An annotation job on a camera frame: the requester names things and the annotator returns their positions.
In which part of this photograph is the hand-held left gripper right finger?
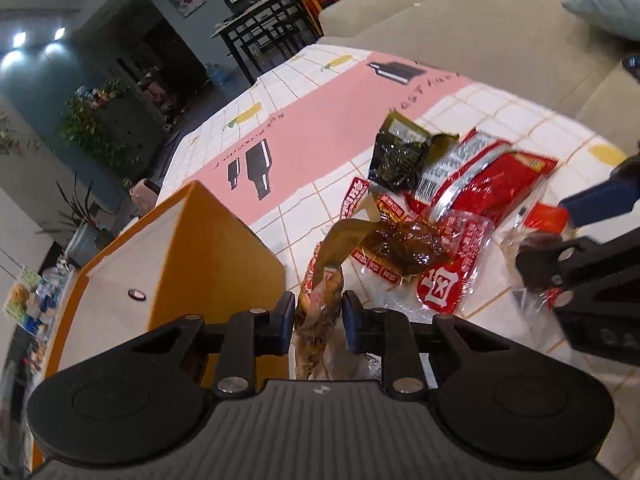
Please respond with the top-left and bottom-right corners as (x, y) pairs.
(341, 290), (506, 402)

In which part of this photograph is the brown olive-top snack packet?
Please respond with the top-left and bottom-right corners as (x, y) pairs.
(292, 215), (383, 381)

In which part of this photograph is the long-leaf potted plant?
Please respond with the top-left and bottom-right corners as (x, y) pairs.
(35, 170), (118, 241)

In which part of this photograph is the orange cardboard storage box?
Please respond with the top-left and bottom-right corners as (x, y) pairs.
(30, 180), (288, 471)

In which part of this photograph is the blue water jug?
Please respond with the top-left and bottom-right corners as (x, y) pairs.
(205, 61), (232, 86)

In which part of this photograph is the small pink heater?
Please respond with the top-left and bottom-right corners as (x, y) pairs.
(129, 177), (162, 211)

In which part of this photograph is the beige sofa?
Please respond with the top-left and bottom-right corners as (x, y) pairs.
(317, 0), (640, 161)

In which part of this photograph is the clear red-label brown snack packet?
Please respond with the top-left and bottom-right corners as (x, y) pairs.
(350, 207), (493, 316)

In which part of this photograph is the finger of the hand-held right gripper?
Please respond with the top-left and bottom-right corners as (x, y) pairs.
(515, 225), (640, 309)
(557, 152), (640, 231)

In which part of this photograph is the clear orange snack packet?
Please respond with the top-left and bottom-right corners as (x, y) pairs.
(500, 200), (583, 311)

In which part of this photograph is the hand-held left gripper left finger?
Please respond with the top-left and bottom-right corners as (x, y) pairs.
(122, 291), (297, 399)

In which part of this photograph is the dark drawer dresser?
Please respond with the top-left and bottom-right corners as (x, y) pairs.
(97, 87), (168, 158)

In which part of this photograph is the leafy green plant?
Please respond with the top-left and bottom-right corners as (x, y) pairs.
(57, 80), (141, 171)

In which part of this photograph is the orange stool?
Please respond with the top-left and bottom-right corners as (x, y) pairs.
(295, 0), (341, 21)

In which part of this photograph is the pink white checked tablecloth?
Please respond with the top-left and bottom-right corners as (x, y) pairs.
(155, 42), (640, 411)

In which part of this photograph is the small red brown snack packet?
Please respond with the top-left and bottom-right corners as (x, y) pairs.
(342, 176), (416, 222)

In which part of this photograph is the teddy bear picture card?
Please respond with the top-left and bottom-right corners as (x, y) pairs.
(4, 267), (43, 333)

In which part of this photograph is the black dining table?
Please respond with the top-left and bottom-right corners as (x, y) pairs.
(212, 0), (321, 86)

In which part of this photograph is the dark olive-edged snack packet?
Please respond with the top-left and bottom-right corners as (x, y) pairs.
(367, 110), (460, 196)

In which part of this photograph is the black dining chair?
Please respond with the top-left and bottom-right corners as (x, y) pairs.
(235, 0), (321, 81)

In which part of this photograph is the large red snack packet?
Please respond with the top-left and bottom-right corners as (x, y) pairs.
(405, 130), (558, 226)

